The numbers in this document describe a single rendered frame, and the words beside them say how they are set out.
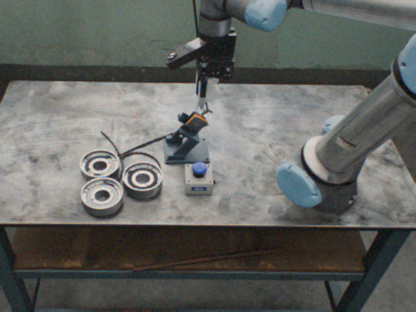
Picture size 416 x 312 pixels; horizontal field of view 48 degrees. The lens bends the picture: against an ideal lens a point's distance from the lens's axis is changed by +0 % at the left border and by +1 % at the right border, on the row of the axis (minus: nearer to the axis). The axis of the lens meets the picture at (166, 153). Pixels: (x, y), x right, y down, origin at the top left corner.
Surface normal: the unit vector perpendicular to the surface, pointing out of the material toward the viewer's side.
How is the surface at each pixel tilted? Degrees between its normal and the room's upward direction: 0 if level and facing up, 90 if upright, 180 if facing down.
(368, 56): 90
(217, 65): 90
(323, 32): 90
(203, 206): 0
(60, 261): 0
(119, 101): 0
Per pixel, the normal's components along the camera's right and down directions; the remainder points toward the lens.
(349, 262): 0.02, -0.72
